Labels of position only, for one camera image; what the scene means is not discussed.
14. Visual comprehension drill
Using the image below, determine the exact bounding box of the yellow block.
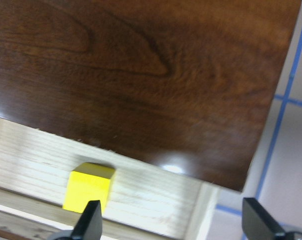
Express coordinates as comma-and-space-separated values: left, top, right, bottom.
62, 162, 116, 213

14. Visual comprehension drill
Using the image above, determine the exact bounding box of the light wood drawer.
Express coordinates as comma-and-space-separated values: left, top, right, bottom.
0, 119, 219, 240

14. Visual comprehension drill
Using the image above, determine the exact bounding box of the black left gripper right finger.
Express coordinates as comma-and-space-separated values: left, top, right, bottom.
242, 197, 286, 240

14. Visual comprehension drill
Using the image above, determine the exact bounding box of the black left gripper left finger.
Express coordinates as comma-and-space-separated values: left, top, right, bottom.
70, 200, 102, 240

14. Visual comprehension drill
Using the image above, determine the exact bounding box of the dark wooden drawer cabinet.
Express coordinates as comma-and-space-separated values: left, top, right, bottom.
0, 0, 302, 191

